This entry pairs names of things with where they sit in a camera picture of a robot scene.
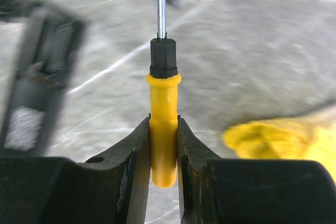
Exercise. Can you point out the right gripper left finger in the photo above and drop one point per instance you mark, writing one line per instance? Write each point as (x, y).
(110, 187)

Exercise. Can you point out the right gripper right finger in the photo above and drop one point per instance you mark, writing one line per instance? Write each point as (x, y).
(217, 190)

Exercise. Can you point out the black remote control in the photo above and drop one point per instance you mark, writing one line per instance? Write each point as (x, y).
(45, 64)

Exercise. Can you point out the yellow white cabbage toy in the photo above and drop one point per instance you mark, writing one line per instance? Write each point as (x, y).
(309, 137)

